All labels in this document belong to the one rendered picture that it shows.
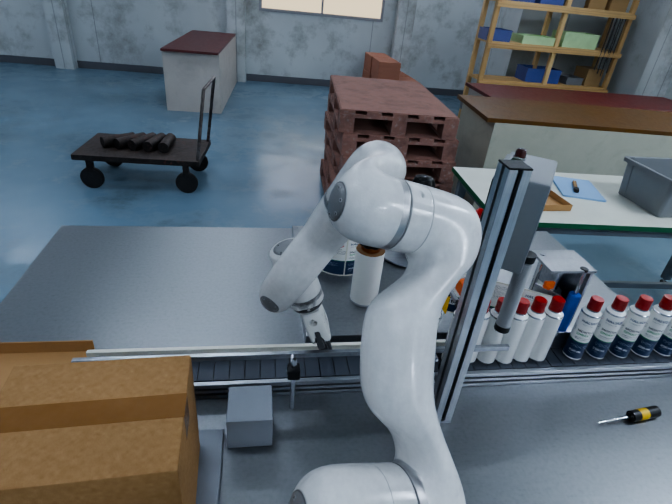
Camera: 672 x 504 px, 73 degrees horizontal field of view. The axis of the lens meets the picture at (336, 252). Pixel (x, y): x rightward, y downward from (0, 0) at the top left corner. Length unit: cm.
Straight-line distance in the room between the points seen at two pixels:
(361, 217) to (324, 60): 861
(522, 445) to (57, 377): 102
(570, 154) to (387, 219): 379
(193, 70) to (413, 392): 640
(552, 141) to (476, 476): 336
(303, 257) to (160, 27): 858
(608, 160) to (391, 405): 405
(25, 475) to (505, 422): 102
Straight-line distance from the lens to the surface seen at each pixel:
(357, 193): 57
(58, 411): 89
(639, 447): 144
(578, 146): 433
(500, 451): 124
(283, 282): 91
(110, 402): 88
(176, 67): 684
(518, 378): 140
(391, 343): 58
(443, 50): 953
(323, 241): 87
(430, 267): 63
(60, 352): 145
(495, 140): 400
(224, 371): 122
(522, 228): 93
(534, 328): 134
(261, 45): 911
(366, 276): 138
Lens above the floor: 175
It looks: 31 degrees down
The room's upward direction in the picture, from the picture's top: 6 degrees clockwise
